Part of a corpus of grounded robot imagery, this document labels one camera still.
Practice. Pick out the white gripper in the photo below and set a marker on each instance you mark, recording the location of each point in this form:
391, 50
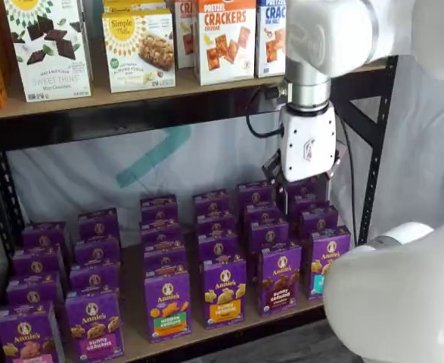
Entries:
308, 143

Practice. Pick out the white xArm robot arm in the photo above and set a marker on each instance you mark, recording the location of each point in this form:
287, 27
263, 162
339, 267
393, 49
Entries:
320, 38

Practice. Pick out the purple Annie's box teal label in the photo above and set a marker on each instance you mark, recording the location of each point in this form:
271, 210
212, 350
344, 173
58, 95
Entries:
305, 189
320, 225
308, 206
329, 249

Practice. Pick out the purple Annie's box yellow label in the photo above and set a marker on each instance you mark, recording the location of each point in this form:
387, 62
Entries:
218, 248
215, 227
212, 206
225, 295

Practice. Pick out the blue pretzel crackers box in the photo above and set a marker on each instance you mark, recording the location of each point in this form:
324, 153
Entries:
269, 38

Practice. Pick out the orange cheddar pretzel crackers box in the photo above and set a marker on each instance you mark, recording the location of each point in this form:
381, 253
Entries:
185, 38
225, 45

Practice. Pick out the purple Annie's hidden veggies box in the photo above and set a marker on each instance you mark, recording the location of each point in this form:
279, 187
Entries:
165, 260
166, 302
159, 211
161, 236

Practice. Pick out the wooden shelf board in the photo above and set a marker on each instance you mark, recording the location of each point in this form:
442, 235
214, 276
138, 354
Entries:
131, 332
131, 100

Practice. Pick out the Simple Mills bar box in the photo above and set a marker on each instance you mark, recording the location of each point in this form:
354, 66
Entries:
138, 56
131, 7

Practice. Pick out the purple Annie's box magenta label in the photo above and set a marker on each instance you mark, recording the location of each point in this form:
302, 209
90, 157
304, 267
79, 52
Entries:
98, 227
93, 325
97, 252
93, 279

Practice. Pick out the black metal shelf rack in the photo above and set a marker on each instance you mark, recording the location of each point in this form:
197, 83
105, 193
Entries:
93, 128

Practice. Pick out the purple Annie's box pink label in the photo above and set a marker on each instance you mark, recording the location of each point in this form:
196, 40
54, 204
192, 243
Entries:
36, 264
44, 238
32, 293
25, 336

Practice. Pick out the white Sweet Thins box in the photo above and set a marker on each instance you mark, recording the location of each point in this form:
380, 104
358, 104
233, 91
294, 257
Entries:
47, 75

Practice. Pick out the pale backdrop sheet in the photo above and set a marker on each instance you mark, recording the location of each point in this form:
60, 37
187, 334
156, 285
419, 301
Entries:
93, 177

